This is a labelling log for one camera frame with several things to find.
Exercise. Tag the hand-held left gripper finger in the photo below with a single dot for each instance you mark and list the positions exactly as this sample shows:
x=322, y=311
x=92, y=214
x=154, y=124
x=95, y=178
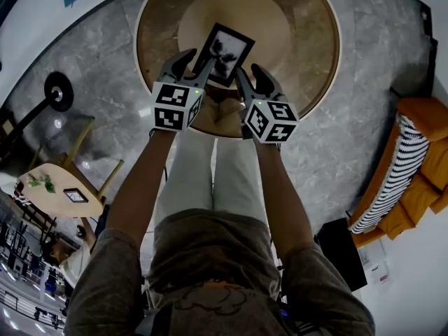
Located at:
x=180, y=65
x=204, y=75

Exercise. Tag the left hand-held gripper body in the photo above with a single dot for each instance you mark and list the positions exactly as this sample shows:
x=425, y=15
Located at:
x=171, y=96

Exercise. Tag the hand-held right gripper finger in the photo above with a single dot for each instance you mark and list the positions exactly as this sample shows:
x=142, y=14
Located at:
x=245, y=87
x=267, y=84

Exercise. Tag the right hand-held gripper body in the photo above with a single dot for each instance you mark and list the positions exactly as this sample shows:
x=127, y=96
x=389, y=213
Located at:
x=276, y=117

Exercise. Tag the black framed picture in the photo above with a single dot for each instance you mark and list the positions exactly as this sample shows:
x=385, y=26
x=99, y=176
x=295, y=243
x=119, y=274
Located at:
x=227, y=47

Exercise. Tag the person's right forearm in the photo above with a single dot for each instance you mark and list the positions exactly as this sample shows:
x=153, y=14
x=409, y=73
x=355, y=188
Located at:
x=280, y=194

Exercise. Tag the person's left forearm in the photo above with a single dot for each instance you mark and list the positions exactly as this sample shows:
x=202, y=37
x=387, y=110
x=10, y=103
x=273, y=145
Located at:
x=140, y=187

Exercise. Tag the round wooden coffee table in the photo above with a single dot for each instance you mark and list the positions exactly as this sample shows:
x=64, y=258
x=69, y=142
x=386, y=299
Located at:
x=308, y=47

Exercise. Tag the person's left yellow shoe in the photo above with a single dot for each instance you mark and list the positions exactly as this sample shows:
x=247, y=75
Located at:
x=210, y=110

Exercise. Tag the person's pale trousers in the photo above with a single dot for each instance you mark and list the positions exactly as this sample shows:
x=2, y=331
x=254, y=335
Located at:
x=210, y=177

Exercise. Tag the black stand with round base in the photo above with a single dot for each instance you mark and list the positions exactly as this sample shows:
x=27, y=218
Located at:
x=59, y=91

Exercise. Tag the black white striped blanket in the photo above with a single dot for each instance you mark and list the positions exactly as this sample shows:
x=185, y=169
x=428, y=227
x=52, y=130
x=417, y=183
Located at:
x=402, y=173

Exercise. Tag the wooden side table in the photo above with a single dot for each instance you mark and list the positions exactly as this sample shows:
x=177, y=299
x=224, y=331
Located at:
x=52, y=203

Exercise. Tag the pale flower sprig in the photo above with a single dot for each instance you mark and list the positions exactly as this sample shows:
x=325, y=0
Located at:
x=34, y=180

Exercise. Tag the orange sofa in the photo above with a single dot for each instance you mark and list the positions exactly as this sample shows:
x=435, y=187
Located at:
x=434, y=152

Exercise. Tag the person's brown printed t-shirt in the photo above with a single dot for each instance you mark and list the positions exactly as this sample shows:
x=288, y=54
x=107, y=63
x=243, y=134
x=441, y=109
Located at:
x=217, y=275

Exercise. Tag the white paper sheet red mark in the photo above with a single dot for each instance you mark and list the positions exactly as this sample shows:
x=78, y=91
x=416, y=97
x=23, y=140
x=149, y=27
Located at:
x=376, y=264

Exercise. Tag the small framed picture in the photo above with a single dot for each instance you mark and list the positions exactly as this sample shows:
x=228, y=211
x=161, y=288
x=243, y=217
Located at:
x=75, y=195

